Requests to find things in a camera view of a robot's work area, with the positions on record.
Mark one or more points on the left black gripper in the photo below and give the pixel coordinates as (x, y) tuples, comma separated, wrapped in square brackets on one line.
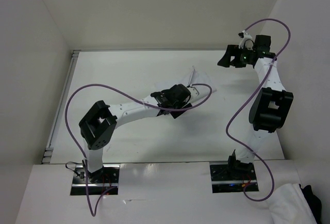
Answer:
[(183, 104)]

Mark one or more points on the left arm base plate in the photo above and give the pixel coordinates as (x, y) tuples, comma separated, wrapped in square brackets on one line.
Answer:
[(109, 180)]

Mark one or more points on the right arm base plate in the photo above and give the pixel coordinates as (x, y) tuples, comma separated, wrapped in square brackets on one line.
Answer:
[(223, 181)]

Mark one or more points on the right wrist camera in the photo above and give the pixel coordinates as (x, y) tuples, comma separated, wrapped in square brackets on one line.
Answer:
[(245, 36)]

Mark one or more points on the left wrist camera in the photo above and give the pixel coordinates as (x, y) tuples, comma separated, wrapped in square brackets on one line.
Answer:
[(193, 92)]

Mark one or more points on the white cloth pile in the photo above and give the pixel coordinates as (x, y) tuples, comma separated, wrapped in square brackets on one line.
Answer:
[(287, 204)]

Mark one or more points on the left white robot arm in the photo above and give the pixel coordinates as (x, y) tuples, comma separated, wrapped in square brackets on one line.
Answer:
[(100, 122)]

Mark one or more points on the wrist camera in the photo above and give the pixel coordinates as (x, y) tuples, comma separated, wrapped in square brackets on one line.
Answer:
[(245, 36), (193, 92)]

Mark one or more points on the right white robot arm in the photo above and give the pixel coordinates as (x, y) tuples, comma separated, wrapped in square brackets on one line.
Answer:
[(272, 101)]

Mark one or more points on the black cloth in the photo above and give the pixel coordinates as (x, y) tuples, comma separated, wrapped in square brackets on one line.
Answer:
[(314, 203)]

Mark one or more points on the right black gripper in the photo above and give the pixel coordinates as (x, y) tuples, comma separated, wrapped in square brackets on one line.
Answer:
[(232, 50)]

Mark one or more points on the white skirt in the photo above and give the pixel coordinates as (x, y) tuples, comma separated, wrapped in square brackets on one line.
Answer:
[(192, 76)]

